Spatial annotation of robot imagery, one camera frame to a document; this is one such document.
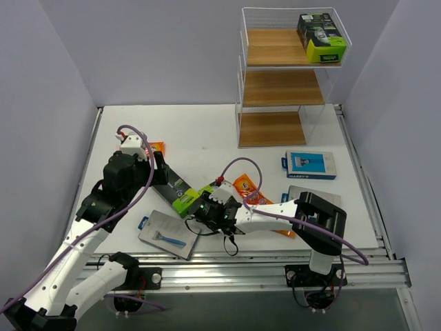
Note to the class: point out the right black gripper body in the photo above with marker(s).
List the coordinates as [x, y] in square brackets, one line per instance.
[202, 207]

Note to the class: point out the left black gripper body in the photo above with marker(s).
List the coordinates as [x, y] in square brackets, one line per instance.
[159, 165]

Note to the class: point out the black green razor pack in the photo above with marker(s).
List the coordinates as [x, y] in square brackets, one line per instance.
[177, 193]

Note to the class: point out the tall green black razor box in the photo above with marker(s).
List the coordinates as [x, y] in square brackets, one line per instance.
[320, 38]

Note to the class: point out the small black green razor box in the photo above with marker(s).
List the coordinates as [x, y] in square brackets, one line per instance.
[210, 188]

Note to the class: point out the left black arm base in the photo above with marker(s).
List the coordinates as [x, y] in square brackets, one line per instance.
[150, 278]

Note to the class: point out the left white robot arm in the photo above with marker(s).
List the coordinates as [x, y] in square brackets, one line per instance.
[54, 301]

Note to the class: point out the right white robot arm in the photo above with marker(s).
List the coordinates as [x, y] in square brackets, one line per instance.
[319, 223]

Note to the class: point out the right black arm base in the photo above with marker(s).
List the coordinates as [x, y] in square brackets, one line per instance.
[301, 276]

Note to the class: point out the orange razor bag far left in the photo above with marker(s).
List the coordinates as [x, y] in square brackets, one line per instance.
[158, 146]

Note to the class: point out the orange razor bag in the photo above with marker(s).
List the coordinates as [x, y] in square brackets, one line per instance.
[158, 146]
[247, 189]
[287, 233]

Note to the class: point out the orange razor bag upper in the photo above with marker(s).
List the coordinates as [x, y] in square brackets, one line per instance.
[247, 189]

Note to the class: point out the grey box blue razor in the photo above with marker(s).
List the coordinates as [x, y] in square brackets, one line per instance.
[168, 234]
[294, 193]

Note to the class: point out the orange razor bag lower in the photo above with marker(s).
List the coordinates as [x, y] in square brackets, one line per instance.
[287, 233]

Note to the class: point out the blue white razor box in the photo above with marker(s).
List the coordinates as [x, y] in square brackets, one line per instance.
[309, 165]

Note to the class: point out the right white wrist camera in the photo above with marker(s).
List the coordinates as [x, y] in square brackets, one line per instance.
[222, 191]

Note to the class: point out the white wire wooden shelf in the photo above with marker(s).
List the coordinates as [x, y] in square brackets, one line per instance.
[281, 95]

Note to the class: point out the aluminium mounting rail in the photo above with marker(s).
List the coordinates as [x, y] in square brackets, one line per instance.
[260, 271]

